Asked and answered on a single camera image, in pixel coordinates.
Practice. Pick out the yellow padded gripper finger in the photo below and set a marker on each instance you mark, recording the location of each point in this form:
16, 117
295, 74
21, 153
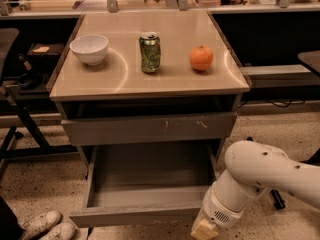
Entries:
204, 228

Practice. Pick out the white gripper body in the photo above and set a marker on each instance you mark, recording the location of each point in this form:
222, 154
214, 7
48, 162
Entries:
216, 212

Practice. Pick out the grey drawer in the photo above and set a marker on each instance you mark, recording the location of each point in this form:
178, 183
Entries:
144, 129
146, 183

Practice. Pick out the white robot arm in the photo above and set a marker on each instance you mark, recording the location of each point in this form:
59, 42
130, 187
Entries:
233, 189

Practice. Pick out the grey top drawer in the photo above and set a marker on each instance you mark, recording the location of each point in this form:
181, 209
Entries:
144, 129

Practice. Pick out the grey drawer cabinet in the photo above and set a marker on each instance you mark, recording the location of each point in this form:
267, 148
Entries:
117, 87

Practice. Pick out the white right sneaker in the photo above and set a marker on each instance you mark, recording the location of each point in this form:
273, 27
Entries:
62, 231

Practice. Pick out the white sneaker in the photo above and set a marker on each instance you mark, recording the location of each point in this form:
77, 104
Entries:
62, 231
40, 224

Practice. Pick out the orange fruit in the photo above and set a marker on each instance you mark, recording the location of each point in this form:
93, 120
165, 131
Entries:
201, 58

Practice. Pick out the white left sneaker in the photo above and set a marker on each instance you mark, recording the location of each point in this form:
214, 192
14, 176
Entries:
40, 224

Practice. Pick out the green soda can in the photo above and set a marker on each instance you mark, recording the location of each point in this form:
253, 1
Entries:
150, 50

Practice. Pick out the dark round table top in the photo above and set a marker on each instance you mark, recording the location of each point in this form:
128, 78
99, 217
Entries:
311, 60

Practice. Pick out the white ceramic bowl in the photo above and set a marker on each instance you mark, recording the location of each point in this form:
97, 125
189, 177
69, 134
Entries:
90, 49

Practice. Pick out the black box with label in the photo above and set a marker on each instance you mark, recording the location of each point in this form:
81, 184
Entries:
38, 49

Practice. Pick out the black table leg frame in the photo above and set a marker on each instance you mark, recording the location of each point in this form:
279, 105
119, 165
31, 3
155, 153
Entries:
278, 199

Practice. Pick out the black desk frame left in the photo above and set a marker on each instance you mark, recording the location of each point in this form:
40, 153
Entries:
8, 153

